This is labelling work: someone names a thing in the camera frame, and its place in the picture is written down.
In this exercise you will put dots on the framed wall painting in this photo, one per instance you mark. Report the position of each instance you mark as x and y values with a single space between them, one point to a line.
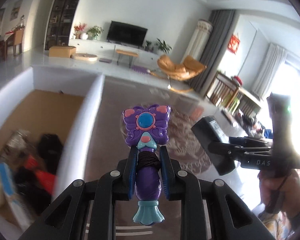
15 9

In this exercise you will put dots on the small wooden bench table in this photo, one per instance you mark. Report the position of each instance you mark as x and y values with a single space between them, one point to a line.
130 54

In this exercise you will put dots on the small potted plant middle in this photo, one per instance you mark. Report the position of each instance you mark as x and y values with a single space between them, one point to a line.
149 46

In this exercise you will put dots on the purple floor mat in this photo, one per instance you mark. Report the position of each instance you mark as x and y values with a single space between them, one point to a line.
141 70

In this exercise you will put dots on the round cat scratcher pad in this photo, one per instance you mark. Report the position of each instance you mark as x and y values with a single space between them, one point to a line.
84 57

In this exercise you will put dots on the green potted plant right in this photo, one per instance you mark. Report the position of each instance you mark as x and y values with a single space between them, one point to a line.
163 47

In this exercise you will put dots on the silver sequin doll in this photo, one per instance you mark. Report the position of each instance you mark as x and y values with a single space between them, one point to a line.
17 143

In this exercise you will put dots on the red flower vase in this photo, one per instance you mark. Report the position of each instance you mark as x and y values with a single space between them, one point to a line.
78 29

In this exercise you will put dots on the black rectangular box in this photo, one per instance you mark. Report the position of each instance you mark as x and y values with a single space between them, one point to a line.
215 143

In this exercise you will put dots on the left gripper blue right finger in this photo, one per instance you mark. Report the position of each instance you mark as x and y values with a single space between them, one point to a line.
165 171

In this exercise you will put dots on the wooden dining table set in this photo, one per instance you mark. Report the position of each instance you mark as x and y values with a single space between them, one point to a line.
12 39

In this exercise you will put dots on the purple butterfly toy wand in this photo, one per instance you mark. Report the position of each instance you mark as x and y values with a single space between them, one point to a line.
147 130

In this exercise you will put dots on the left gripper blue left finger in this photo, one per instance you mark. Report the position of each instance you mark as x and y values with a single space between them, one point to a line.
131 169

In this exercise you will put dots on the black flat screen television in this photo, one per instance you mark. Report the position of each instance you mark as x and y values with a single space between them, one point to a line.
126 33

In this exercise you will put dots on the dark tall display cabinet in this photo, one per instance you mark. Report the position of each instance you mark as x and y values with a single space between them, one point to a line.
60 22

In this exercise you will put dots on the green potted plant left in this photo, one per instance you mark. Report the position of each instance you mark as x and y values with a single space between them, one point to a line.
94 32

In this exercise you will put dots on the blue white carton box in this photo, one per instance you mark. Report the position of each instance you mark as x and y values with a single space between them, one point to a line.
15 201

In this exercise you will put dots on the white walled sorting box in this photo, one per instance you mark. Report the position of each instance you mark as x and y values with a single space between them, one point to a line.
54 100

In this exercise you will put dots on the cardboard box on floor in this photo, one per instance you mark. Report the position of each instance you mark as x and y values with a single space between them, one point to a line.
62 51

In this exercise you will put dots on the green potted plant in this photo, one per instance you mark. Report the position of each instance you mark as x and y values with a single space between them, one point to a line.
94 32
163 47

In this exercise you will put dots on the wooden slatted chair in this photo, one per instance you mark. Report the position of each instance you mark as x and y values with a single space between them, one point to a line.
222 90

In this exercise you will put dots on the red hanging wall decoration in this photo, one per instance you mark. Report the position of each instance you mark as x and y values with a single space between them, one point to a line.
233 44

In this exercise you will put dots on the orange butterfly lounge chair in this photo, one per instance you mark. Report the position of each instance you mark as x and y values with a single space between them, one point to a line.
184 71

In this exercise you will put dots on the white standing air conditioner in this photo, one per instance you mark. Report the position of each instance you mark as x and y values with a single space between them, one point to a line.
198 40

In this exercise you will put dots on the white tv console cabinet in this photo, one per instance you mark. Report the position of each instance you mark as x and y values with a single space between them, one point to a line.
108 50

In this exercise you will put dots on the grey curtain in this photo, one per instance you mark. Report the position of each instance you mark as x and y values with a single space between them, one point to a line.
223 23

